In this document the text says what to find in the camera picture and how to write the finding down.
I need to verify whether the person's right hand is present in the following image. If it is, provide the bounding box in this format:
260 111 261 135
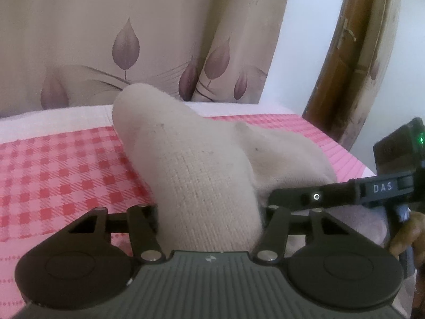
389 212 425 318

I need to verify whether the brass door handle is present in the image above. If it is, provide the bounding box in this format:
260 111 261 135
336 16 356 50

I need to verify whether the pink checkered bed sheet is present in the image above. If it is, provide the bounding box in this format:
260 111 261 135
0 102 378 319

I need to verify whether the brown wooden door frame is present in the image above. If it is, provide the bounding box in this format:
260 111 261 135
303 0 401 150

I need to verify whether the beige leaf-patterned curtain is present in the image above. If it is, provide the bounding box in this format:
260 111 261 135
1 0 287 117

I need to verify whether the beige knitted small garment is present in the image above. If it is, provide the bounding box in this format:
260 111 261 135
111 82 389 254

